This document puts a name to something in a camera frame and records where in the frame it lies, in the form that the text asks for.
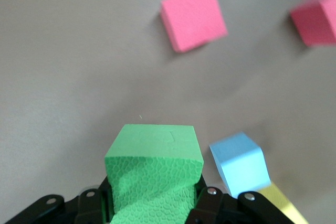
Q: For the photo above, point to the green foam cube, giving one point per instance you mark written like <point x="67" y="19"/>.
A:
<point x="155" y="161"/>

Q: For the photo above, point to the red foam cube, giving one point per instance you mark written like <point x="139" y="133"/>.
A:
<point x="193" y="16"/>
<point x="317" y="22"/>

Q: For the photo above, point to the yellow foam cube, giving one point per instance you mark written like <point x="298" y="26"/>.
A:
<point x="283" y="205"/>

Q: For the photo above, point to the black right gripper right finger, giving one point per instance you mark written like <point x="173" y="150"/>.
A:
<point x="223" y="208"/>

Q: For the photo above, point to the blue foam cube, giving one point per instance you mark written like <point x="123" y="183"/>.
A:
<point x="239" y="163"/>

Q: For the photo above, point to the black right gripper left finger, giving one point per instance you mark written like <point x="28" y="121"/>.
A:
<point x="86" y="208"/>

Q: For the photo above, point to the brown table mat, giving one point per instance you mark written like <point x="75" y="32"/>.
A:
<point x="65" y="64"/>

